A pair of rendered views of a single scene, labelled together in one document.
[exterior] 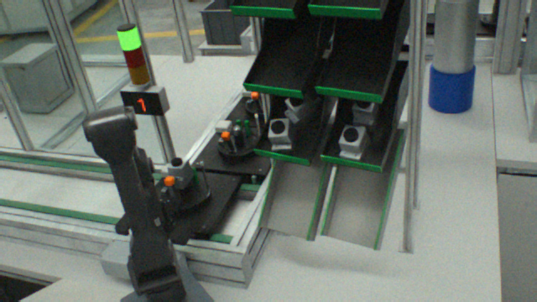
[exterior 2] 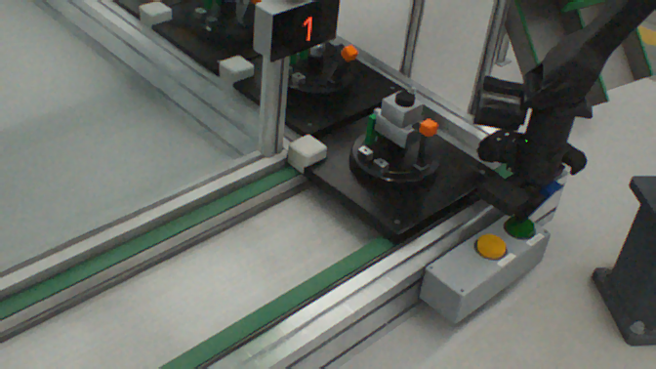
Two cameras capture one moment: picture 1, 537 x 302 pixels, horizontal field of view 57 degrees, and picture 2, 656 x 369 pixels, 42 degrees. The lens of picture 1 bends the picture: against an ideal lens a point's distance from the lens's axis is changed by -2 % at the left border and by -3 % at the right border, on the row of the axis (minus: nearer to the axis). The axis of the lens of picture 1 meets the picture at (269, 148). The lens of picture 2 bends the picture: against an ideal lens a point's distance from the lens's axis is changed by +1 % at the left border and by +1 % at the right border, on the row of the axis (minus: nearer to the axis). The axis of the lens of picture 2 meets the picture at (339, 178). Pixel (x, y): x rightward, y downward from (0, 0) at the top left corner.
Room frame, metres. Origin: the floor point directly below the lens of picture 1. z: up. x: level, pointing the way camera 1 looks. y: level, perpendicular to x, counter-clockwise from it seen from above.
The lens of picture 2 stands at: (0.84, 1.29, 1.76)
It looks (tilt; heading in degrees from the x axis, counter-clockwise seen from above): 38 degrees down; 288
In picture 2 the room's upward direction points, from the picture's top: 8 degrees clockwise
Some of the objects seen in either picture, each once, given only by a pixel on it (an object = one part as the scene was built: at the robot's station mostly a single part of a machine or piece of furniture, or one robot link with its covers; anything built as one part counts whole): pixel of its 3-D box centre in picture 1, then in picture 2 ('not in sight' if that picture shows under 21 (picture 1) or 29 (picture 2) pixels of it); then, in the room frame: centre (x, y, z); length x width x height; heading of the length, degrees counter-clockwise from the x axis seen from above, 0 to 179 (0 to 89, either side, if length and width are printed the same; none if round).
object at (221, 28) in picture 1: (258, 16); not in sight; (3.20, -0.06, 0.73); 0.62 x 0.42 x 0.23; 67
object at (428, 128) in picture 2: (173, 188); (421, 142); (1.06, 0.26, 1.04); 0.04 x 0.02 x 0.08; 157
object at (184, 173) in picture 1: (180, 169); (396, 112); (1.11, 0.24, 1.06); 0.08 x 0.04 x 0.07; 157
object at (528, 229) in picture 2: not in sight; (519, 227); (0.88, 0.29, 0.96); 0.04 x 0.04 x 0.02
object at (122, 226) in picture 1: (151, 218); (539, 158); (0.88, 0.29, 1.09); 0.19 x 0.06 x 0.08; 67
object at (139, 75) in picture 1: (138, 72); not in sight; (1.26, 0.31, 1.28); 0.05 x 0.05 x 0.05
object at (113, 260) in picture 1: (143, 262); (486, 263); (0.91, 0.35, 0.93); 0.21 x 0.07 x 0.06; 67
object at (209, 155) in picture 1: (238, 136); (314, 59); (1.31, 0.09, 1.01); 0.24 x 0.24 x 0.13; 67
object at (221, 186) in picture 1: (187, 200); (392, 168); (1.10, 0.24, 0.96); 0.24 x 0.24 x 0.02; 67
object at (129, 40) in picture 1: (128, 38); not in sight; (1.26, 0.31, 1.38); 0.05 x 0.05 x 0.05
